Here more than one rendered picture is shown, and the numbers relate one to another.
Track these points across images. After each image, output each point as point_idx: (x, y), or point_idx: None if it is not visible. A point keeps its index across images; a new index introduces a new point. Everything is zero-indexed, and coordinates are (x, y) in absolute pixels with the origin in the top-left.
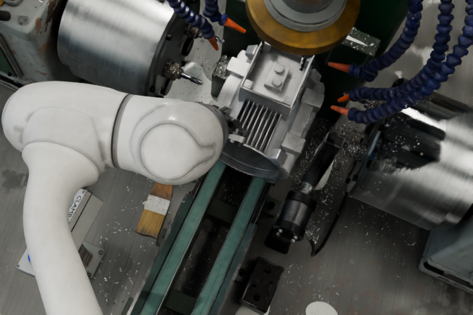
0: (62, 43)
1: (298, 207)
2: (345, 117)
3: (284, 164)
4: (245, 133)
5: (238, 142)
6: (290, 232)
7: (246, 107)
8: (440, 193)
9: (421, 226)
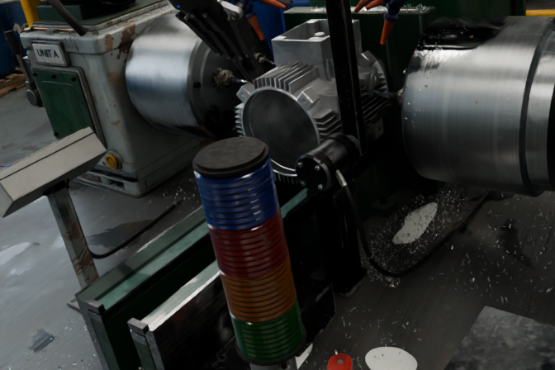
0: (129, 67)
1: (328, 142)
2: (451, 189)
3: (318, 115)
4: (240, 2)
5: (232, 11)
6: (310, 158)
7: (280, 65)
8: (505, 69)
9: (505, 154)
